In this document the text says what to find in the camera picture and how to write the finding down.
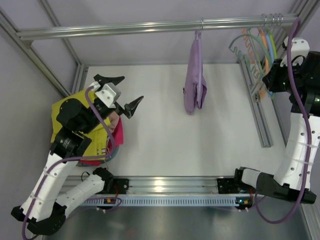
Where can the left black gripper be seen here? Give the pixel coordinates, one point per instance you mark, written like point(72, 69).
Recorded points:
point(119, 110)

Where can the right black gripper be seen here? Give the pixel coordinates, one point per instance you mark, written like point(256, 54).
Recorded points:
point(271, 81)

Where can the yellow trousers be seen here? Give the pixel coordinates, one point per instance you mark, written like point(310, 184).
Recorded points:
point(76, 131)

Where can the purple trousers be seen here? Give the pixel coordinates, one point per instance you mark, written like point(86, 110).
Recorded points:
point(193, 97)

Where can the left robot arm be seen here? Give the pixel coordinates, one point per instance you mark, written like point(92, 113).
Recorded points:
point(46, 209)

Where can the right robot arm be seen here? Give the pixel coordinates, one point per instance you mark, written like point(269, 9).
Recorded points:
point(286, 183)

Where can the orange clothes hanger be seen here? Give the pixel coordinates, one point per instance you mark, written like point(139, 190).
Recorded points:
point(255, 45)

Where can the pink cloth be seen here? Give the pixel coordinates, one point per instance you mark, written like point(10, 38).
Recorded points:
point(113, 119)

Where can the magenta cloth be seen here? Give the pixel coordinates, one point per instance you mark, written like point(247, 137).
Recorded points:
point(118, 135)

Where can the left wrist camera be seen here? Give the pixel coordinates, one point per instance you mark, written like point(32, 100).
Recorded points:
point(108, 93)

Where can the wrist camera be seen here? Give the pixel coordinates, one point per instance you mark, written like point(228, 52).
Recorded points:
point(299, 51)
point(108, 93)

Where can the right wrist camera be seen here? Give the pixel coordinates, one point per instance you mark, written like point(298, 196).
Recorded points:
point(299, 51)

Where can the aluminium hanging rail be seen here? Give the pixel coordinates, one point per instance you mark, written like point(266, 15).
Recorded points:
point(60, 32)

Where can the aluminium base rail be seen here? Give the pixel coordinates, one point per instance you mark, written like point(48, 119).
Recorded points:
point(181, 186)

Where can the slotted cable duct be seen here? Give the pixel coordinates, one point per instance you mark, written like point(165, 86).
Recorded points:
point(170, 201)

